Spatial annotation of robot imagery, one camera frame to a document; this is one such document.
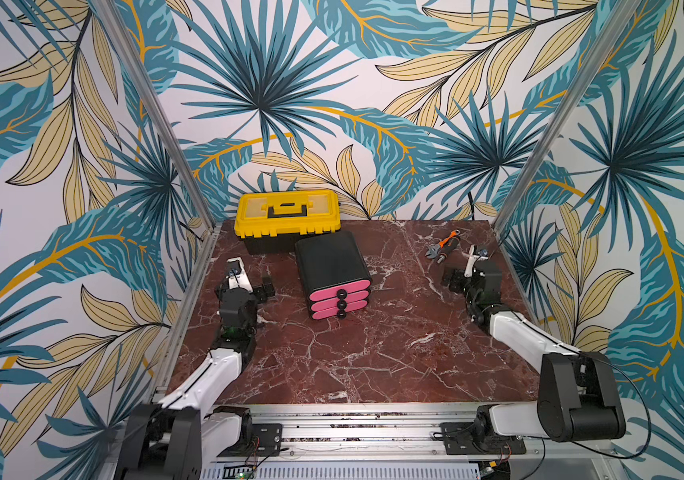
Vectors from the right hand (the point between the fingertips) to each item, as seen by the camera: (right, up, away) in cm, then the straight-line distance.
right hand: (463, 268), depth 90 cm
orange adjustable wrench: (-3, +5, +20) cm, 21 cm away
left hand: (-63, -1, -7) cm, 63 cm away
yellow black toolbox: (-61, +15, +8) cm, 63 cm away
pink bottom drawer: (-39, -14, +2) cm, 41 cm away
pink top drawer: (-37, -6, -7) cm, 38 cm away
